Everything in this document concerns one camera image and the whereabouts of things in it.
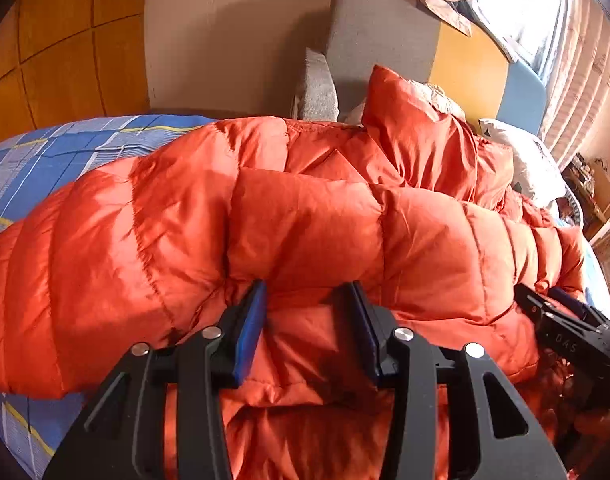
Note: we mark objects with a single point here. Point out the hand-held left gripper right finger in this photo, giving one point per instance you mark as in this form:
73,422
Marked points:
367,330

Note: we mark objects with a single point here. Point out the blue plaid bedsheet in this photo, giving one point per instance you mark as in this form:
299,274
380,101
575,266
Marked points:
35,170

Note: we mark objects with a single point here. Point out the grey cushion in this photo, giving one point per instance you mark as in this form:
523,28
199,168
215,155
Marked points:
317,87

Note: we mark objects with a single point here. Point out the white quilted jacket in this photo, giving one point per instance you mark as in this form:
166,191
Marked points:
442,97

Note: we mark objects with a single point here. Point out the pink patterned curtain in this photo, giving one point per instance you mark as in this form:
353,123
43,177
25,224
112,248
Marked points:
580,60

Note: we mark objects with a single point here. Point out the wooden wardrobe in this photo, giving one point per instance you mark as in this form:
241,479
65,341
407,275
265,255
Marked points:
60,40

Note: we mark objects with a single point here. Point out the white pillow with triangles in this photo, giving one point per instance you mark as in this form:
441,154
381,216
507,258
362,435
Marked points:
530,160

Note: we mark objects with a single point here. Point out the orange down jacket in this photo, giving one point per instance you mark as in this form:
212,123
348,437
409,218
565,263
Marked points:
310,220

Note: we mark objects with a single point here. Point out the window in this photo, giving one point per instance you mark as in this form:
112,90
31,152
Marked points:
525,0

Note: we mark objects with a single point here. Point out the wooden side table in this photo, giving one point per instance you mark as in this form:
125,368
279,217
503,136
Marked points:
597,190

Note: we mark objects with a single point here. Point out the crumpled beige cloth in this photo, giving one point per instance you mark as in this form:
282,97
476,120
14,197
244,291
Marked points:
442,10

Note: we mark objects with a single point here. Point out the grey yellow blue headboard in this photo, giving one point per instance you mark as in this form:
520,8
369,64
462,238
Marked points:
385,35

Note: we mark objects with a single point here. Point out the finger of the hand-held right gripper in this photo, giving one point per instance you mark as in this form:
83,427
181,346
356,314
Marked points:
560,332
572,302

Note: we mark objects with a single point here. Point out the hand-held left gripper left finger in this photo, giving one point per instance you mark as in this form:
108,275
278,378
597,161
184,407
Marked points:
250,325

